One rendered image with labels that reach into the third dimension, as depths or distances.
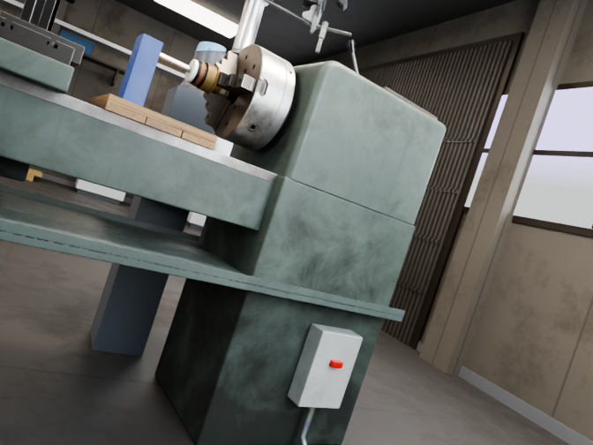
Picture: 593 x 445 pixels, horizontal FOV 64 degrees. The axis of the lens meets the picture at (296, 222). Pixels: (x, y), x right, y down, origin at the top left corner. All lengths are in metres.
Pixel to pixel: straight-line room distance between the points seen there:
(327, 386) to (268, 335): 0.28
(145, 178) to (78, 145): 0.18
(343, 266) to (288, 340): 0.31
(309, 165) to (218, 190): 0.29
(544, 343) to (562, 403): 0.36
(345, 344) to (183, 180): 0.76
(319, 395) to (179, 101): 1.22
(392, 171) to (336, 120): 0.30
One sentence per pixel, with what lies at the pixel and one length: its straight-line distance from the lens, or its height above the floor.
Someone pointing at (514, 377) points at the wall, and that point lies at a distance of 3.63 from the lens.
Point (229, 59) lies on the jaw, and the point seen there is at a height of 1.17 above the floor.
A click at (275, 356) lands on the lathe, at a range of 1.59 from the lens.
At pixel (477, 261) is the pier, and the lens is 3.75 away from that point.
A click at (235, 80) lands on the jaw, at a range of 1.49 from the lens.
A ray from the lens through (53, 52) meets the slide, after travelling 1.26.
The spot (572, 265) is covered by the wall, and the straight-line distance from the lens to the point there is 3.52.
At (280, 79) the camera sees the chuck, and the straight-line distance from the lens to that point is 1.50.
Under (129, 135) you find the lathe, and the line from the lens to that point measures 1.31.
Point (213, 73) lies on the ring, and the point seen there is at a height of 1.09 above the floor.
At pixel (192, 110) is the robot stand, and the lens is 1.99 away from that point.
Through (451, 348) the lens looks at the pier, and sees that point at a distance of 3.77.
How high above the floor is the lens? 0.77
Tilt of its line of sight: 1 degrees down
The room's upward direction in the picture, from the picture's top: 18 degrees clockwise
